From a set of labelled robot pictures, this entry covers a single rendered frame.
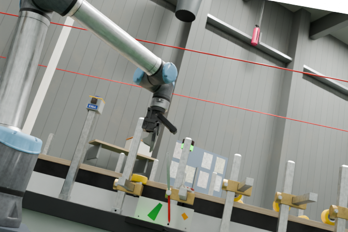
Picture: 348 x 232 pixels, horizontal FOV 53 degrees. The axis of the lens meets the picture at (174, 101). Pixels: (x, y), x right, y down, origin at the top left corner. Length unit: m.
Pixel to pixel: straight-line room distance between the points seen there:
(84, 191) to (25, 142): 0.90
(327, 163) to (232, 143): 2.79
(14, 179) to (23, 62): 0.44
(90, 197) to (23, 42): 0.94
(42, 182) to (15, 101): 0.81
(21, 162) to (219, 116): 6.42
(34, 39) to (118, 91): 5.15
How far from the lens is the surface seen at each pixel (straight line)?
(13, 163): 1.13
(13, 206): 1.16
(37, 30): 1.42
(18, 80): 1.36
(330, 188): 9.34
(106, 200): 1.95
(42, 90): 3.09
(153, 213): 1.68
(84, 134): 1.81
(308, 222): 1.98
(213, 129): 7.24
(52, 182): 2.05
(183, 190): 1.44
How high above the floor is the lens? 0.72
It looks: 19 degrees up
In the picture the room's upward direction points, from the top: 15 degrees clockwise
